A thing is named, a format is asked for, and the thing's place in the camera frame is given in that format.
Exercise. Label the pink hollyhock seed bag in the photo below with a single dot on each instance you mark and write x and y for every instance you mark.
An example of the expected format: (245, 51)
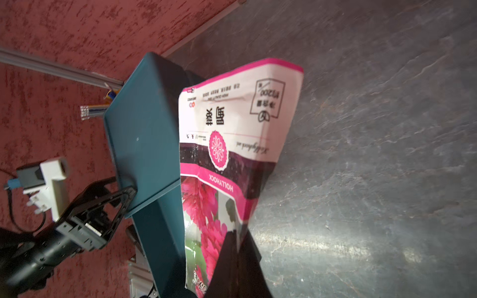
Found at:
(232, 130)

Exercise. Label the yellow pen cup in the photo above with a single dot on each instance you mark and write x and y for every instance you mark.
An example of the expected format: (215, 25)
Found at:
(111, 95)

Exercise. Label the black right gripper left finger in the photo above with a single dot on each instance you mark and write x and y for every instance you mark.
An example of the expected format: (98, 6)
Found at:
(224, 279)

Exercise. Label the teal pull-out drawer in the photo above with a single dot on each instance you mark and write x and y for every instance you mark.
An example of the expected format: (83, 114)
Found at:
(160, 226)

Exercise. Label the teal drawer cabinet box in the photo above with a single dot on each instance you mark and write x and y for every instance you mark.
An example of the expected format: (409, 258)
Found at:
(142, 129)

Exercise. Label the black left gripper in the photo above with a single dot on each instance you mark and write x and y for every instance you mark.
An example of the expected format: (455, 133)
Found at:
(93, 217)

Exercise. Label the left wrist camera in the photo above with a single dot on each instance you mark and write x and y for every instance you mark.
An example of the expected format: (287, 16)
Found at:
(44, 183)

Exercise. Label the left aluminium corner post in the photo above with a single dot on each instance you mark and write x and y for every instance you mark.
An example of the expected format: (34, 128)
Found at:
(18, 59)

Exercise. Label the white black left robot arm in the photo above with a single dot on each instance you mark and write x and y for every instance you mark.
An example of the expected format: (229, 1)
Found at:
(27, 260)

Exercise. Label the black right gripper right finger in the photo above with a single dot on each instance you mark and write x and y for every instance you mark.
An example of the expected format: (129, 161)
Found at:
(250, 279)

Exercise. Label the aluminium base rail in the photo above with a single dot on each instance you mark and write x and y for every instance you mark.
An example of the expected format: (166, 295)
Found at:
(141, 282)

